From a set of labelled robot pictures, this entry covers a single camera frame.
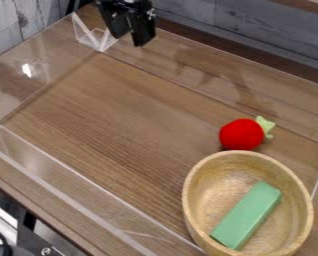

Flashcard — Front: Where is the green rectangular block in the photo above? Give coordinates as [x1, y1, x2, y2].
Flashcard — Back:
[210, 181, 282, 251]

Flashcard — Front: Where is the red plush strawberry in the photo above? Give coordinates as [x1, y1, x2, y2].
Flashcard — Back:
[218, 116, 275, 150]

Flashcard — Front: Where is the black cable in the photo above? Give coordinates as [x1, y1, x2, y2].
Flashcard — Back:
[0, 227, 15, 256]

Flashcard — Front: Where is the black metal table bracket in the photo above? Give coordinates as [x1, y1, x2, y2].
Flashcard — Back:
[16, 210, 66, 256]

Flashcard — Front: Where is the oval wooden bowl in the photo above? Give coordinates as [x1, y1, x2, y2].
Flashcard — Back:
[182, 150, 314, 256]

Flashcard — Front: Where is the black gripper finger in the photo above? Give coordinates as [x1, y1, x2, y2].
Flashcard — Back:
[128, 0, 157, 47]
[96, 0, 130, 39]

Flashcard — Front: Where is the clear acrylic enclosure wall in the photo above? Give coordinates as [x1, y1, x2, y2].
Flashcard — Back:
[0, 9, 318, 256]

